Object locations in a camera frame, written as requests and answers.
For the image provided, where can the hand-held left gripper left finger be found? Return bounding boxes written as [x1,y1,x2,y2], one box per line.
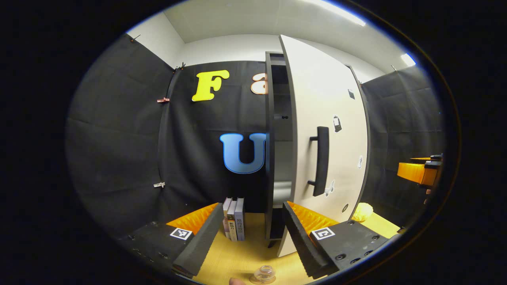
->
[119,203,225,277]

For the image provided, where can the black backdrop cloth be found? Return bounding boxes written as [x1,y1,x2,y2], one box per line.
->
[65,34,444,238]

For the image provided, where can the clear glass bottle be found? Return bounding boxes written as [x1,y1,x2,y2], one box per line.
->
[253,264,274,282]

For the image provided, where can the white upright book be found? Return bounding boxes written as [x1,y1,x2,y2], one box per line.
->
[222,197,233,239]

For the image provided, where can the beige cabinet door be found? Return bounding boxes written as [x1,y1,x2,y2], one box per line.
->
[277,34,369,258]

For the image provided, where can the blue-grey upright book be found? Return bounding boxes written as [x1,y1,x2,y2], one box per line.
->
[234,198,246,241]

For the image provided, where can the yellow lumpy ball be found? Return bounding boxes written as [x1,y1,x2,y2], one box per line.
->
[352,203,374,222]

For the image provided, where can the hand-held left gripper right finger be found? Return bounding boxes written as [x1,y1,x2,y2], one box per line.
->
[282,201,391,279]

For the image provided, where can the black cabinet door handle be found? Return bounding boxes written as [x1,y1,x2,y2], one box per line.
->
[307,126,330,197]

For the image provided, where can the dark grey cabinet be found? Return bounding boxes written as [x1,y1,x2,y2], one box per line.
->
[265,51,372,248]

